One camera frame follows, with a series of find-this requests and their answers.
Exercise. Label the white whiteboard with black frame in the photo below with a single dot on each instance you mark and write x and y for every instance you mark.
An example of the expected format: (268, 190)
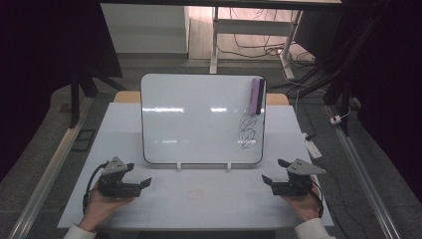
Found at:
(199, 122)

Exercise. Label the white power strip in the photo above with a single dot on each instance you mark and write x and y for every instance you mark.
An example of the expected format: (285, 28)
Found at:
(312, 147)

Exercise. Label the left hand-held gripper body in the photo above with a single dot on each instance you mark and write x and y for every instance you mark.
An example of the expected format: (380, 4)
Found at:
(114, 186)

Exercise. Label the dark curtain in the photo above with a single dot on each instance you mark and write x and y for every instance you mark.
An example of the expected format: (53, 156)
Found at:
(40, 49)
(394, 83)

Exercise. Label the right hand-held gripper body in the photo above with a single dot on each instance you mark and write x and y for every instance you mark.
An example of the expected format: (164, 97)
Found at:
(297, 184)

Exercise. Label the small white plug box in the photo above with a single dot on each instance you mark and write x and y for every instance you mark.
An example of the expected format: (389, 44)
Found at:
(335, 119)

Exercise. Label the white metal desk frame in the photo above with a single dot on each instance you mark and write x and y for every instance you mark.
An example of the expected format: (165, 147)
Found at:
(252, 27)

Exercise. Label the aluminium floor rail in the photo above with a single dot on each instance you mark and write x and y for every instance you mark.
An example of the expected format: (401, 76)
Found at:
(49, 169)
(361, 176)

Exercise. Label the wooden table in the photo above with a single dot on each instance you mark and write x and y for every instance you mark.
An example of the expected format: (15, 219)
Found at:
(127, 97)

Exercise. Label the white whiteboard stand clip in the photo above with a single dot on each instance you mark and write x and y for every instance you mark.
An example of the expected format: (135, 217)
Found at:
(229, 167)
(179, 167)

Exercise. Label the person's right hand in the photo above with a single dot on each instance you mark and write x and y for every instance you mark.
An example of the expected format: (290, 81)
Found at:
(307, 205)

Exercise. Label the black metal stand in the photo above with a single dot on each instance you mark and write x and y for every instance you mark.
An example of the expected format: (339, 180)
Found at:
(75, 99)
(341, 76)

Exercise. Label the person's left hand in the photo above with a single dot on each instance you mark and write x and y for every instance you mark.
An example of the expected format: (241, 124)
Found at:
(99, 209)

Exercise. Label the purple whiteboard eraser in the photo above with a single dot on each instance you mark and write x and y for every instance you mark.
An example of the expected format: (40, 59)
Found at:
(254, 96)

